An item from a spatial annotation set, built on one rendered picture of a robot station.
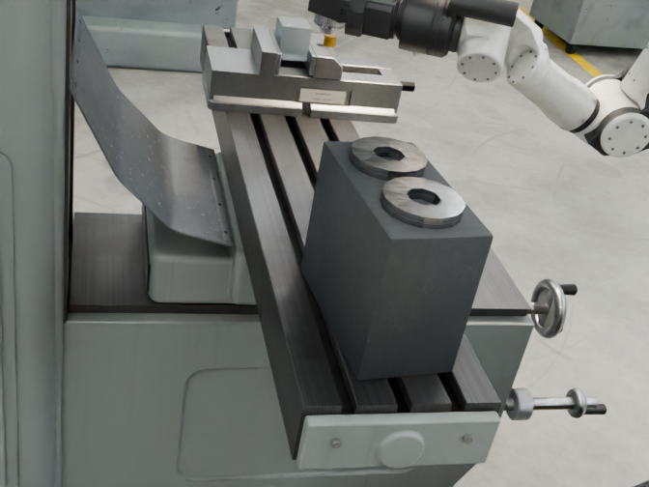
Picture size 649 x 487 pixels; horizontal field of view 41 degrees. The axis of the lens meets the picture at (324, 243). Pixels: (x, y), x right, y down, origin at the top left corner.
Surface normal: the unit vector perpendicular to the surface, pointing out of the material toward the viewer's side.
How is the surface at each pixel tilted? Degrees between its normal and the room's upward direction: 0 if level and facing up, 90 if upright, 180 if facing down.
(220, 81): 90
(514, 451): 0
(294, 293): 0
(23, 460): 88
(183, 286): 90
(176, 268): 90
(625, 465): 0
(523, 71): 61
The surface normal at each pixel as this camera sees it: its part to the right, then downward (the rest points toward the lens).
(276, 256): 0.16, -0.84
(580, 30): 0.29, 0.54
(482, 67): -0.25, 0.85
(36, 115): 0.61, 0.47
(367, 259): -0.94, 0.04
